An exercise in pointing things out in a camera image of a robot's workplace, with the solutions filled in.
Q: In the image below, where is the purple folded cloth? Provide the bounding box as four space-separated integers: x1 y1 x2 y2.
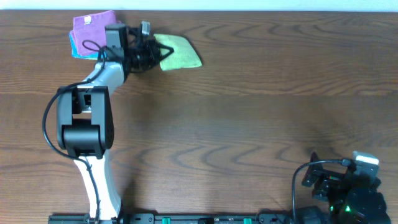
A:
69 10 120 60

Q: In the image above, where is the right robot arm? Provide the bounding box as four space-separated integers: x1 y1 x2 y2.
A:
284 151 391 224

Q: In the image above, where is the green microfiber cloth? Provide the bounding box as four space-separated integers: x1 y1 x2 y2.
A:
154 34 203 71

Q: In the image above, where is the blue folded cloth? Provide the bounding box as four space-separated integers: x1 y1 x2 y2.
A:
69 30 106 60

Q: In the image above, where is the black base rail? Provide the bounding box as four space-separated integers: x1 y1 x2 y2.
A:
47 212 294 224

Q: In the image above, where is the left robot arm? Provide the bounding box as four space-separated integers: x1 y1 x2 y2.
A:
54 21 174 223

